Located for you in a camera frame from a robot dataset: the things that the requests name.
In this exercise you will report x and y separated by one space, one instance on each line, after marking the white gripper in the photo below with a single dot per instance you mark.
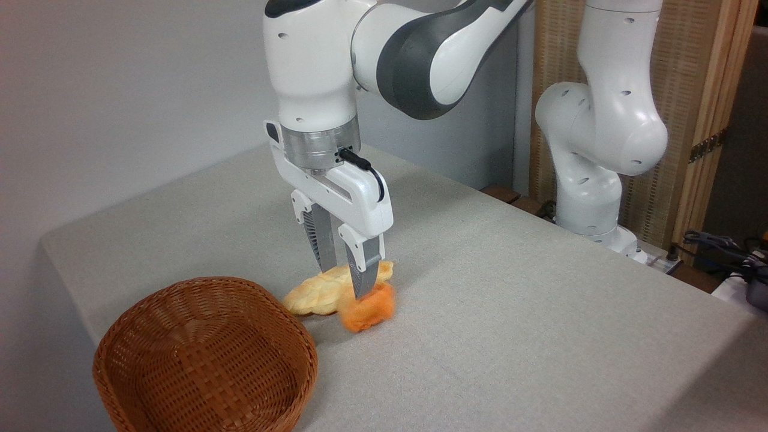
360 201

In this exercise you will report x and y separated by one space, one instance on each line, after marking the round orange bread roll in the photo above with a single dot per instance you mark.
369 312

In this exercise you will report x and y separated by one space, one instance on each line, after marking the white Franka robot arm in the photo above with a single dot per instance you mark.
600 132

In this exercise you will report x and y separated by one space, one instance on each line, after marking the flat leaf-shaped bread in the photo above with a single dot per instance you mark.
315 294

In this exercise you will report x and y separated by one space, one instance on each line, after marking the brown wooden block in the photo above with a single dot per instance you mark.
531 206
501 193

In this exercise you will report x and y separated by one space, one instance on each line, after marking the brown woven wicker basket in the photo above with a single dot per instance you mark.
180 384

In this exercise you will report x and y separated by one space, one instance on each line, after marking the grey vertical pipe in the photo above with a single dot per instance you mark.
524 120

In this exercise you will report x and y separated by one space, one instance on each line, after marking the metal screen hinge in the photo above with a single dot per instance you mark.
707 146

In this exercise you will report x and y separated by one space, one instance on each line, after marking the woven bamboo folding screen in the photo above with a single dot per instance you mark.
684 66

